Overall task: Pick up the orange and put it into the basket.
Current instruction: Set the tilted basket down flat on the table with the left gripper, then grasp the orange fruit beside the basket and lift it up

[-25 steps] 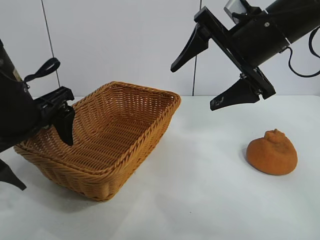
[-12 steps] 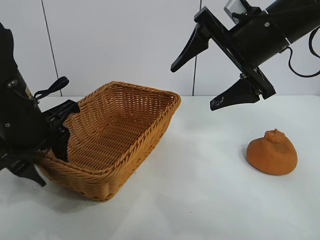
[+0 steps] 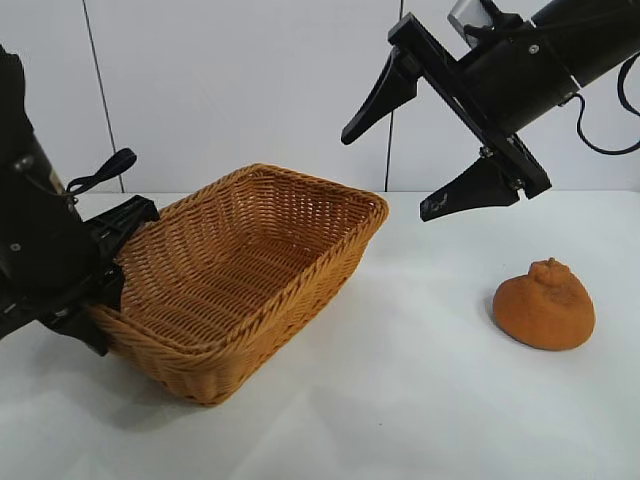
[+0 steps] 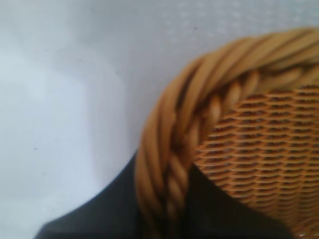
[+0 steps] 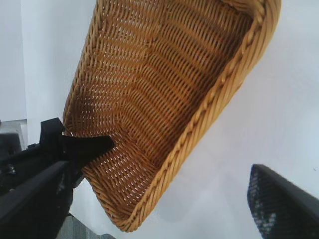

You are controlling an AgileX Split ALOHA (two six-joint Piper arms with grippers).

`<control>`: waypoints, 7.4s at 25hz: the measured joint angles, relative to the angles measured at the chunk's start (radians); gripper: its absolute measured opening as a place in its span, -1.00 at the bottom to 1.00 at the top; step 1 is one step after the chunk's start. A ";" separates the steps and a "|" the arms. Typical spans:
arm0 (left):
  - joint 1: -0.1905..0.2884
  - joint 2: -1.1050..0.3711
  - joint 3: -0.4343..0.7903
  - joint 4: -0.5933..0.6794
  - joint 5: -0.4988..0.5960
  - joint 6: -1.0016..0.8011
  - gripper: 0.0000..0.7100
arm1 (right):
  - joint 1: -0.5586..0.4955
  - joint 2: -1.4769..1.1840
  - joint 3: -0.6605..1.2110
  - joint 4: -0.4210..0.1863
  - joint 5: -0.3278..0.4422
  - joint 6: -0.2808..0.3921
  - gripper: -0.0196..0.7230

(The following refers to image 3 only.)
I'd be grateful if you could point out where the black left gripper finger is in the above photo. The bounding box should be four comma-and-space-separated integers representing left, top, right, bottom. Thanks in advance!
92, 262, 125, 311
47, 302, 110, 357

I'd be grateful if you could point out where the bumpy orange fruit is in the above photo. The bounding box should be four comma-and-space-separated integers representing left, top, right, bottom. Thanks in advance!
492, 256, 597, 351

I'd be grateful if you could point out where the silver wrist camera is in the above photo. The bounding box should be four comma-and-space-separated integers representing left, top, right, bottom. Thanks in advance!
446, 0, 489, 39

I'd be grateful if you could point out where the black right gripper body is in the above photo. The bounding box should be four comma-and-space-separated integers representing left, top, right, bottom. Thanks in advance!
387, 13, 581, 200

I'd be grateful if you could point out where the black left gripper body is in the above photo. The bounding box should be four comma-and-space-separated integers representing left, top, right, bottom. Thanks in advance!
0, 196, 161, 341

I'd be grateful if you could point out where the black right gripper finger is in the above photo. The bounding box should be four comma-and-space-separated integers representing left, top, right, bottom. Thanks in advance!
341, 45, 420, 147
418, 158, 527, 223

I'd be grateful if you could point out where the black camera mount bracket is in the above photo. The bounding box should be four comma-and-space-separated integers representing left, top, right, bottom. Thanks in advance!
464, 8, 534, 49

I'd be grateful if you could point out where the woven wicker basket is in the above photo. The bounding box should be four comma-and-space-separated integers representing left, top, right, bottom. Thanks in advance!
87, 162, 391, 407

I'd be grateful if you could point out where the black cable with velcro strap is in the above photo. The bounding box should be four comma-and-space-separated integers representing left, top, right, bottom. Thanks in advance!
65, 147, 138, 201

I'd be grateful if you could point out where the thin black cable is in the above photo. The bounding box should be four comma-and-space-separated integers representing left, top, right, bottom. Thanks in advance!
573, 53, 640, 155

